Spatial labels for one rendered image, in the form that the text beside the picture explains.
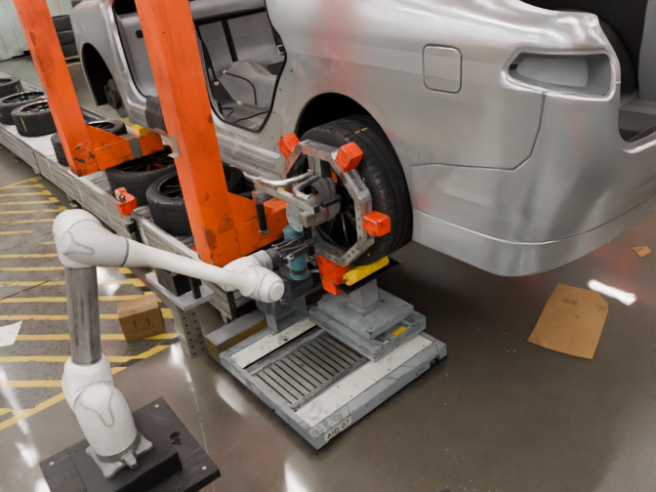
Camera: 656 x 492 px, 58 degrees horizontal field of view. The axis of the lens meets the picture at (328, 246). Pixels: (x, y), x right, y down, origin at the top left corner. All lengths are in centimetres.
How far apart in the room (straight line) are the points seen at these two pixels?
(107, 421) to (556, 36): 183
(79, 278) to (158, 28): 104
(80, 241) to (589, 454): 204
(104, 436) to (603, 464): 185
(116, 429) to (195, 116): 131
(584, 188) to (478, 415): 115
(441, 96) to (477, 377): 139
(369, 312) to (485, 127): 127
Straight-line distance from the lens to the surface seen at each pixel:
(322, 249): 271
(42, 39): 441
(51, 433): 314
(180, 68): 260
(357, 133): 248
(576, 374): 300
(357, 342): 287
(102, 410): 213
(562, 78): 207
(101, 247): 191
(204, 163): 271
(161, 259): 201
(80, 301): 215
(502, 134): 199
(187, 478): 226
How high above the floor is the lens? 195
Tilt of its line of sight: 29 degrees down
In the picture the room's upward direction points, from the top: 7 degrees counter-clockwise
